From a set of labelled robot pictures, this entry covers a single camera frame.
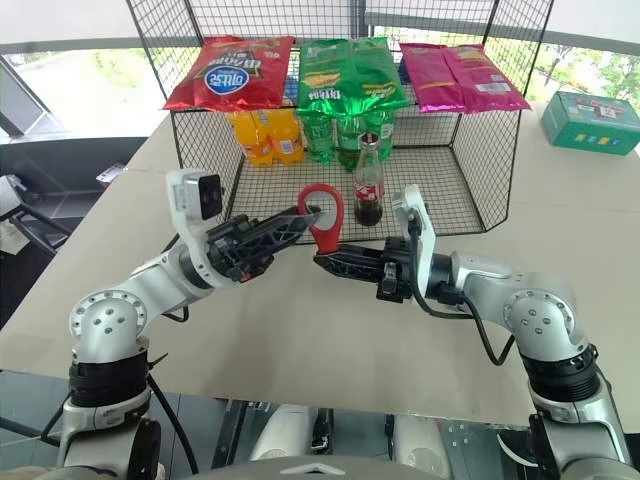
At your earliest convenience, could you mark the orange soda bottle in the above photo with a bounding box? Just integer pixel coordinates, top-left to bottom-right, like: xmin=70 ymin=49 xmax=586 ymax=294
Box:
xmin=227 ymin=110 xmax=275 ymax=168
xmin=268 ymin=110 xmax=307 ymax=167

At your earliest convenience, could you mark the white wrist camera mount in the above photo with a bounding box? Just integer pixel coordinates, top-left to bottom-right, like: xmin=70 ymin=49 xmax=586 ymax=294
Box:
xmin=165 ymin=169 xmax=237 ymax=290
xmin=390 ymin=184 xmax=440 ymax=302

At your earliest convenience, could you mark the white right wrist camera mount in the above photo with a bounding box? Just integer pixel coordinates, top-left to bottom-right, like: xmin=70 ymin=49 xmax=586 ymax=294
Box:
xmin=390 ymin=184 xmax=440 ymax=302

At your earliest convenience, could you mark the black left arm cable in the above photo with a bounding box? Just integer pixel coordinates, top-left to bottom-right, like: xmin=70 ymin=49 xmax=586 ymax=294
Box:
xmin=145 ymin=370 xmax=200 ymax=475

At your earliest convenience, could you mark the green soda bottle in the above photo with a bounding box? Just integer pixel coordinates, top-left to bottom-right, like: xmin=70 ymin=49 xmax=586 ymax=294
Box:
xmin=368 ymin=108 xmax=397 ymax=162
xmin=298 ymin=114 xmax=339 ymax=166
xmin=335 ymin=113 xmax=372 ymax=172

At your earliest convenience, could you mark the glass cola bottle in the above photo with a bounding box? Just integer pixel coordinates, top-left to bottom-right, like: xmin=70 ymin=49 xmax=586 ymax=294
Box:
xmin=352 ymin=132 xmax=387 ymax=228

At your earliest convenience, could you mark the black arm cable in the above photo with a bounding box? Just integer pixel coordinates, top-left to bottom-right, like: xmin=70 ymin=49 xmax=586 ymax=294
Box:
xmin=411 ymin=277 xmax=517 ymax=367
xmin=145 ymin=370 xmax=200 ymax=475

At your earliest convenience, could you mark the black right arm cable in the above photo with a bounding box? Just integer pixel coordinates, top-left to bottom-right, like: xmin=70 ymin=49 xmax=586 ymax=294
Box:
xmin=411 ymin=277 xmax=517 ymax=367

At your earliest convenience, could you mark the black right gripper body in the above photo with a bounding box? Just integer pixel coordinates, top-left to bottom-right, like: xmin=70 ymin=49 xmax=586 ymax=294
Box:
xmin=374 ymin=236 xmax=420 ymax=304

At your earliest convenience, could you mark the green cardboard box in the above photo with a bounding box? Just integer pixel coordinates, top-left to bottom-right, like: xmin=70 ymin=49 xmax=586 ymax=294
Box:
xmin=538 ymin=90 xmax=640 ymax=157

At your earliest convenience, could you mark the pink chip bag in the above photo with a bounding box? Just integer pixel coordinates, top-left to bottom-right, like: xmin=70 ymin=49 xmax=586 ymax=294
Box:
xmin=398 ymin=41 xmax=470 ymax=115
xmin=443 ymin=43 xmax=533 ymax=116

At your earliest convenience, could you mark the red bottle opener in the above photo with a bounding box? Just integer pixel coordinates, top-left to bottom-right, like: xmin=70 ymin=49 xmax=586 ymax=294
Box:
xmin=297 ymin=183 xmax=347 ymax=256

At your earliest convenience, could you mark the white rounded robot leg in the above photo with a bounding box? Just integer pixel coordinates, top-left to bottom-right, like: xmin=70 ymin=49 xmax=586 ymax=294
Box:
xmin=393 ymin=413 xmax=451 ymax=477
xmin=248 ymin=402 xmax=321 ymax=463

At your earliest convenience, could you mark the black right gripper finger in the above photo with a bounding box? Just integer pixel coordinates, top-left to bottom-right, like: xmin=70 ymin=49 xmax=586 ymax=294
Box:
xmin=337 ymin=242 xmax=388 ymax=263
xmin=311 ymin=252 xmax=385 ymax=285

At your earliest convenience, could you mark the black wire mesh rack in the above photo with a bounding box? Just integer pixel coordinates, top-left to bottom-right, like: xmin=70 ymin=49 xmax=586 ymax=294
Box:
xmin=124 ymin=0 xmax=556 ymax=247

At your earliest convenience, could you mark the small white card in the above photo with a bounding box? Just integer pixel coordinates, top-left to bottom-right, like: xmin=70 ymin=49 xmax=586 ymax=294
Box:
xmin=97 ymin=163 xmax=125 ymax=188

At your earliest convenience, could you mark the dark office chair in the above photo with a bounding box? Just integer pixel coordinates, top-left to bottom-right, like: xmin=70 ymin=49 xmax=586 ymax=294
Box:
xmin=0 ymin=173 xmax=77 ymax=264

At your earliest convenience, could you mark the red chip bag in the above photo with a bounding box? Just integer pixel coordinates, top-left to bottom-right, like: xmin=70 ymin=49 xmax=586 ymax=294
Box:
xmin=161 ymin=35 xmax=295 ymax=114

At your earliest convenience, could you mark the green chip bag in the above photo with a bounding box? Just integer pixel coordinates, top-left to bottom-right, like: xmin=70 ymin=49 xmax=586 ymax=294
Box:
xmin=296 ymin=38 xmax=362 ymax=118
xmin=347 ymin=36 xmax=410 ymax=112

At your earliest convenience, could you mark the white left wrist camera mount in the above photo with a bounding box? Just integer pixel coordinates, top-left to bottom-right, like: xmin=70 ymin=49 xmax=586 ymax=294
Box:
xmin=165 ymin=169 xmax=237 ymax=290

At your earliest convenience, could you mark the grey robot torso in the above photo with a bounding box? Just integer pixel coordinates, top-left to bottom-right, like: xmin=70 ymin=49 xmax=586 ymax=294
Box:
xmin=0 ymin=451 xmax=640 ymax=480

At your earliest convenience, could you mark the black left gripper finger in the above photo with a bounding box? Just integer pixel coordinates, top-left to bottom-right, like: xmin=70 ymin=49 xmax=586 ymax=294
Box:
xmin=257 ymin=217 xmax=315 ymax=261
xmin=249 ymin=207 xmax=323 ymax=232

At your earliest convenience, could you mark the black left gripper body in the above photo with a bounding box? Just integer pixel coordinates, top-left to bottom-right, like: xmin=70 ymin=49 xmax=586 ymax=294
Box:
xmin=204 ymin=213 xmax=275 ymax=284

